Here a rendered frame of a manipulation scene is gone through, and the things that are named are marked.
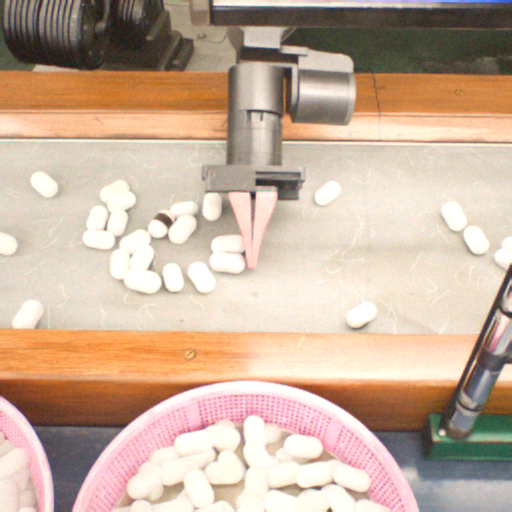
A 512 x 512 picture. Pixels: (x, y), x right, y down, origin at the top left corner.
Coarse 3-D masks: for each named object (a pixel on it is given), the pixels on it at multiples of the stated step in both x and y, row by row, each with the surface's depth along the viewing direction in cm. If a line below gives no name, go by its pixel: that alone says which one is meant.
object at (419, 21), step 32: (192, 0) 44; (224, 0) 44; (256, 0) 44; (288, 0) 44; (320, 0) 44; (352, 0) 44; (384, 0) 44; (416, 0) 44; (448, 0) 44; (480, 0) 44
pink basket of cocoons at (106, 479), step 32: (224, 384) 59; (256, 384) 59; (160, 416) 58; (192, 416) 59; (224, 416) 60; (288, 416) 60; (320, 416) 58; (128, 448) 57; (160, 448) 59; (352, 448) 58; (384, 448) 55; (96, 480) 54; (128, 480) 57; (384, 480) 55
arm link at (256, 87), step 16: (240, 64) 68; (256, 64) 67; (272, 64) 68; (288, 64) 69; (240, 80) 68; (256, 80) 67; (272, 80) 68; (288, 80) 71; (240, 96) 68; (256, 96) 67; (272, 96) 68; (288, 96) 71; (256, 112) 68; (272, 112) 68; (288, 112) 71
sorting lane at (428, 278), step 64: (0, 192) 79; (64, 192) 79; (192, 192) 79; (384, 192) 79; (448, 192) 79; (0, 256) 72; (64, 256) 72; (192, 256) 72; (320, 256) 72; (384, 256) 72; (448, 256) 72; (0, 320) 67; (64, 320) 67; (128, 320) 67; (192, 320) 67; (256, 320) 67; (320, 320) 67; (384, 320) 67; (448, 320) 67
